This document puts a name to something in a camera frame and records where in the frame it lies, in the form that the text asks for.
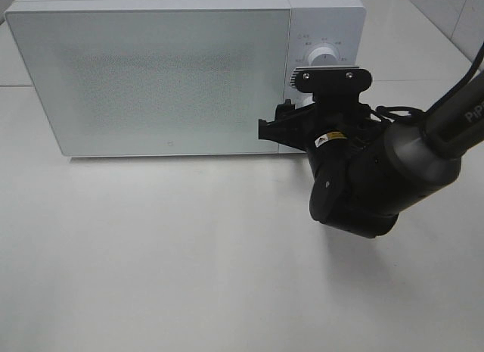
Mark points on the upper white power knob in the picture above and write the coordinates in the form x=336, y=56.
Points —
x=323, y=55

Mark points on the white microwave door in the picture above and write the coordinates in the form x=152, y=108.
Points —
x=150, y=83

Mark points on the white timer knob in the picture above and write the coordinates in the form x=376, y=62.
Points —
x=307, y=101

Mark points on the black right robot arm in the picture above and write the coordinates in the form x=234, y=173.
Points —
x=369, y=164

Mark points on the white microwave oven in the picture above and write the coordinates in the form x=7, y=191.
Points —
x=338, y=23

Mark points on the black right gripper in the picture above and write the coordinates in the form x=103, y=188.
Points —
x=340, y=121

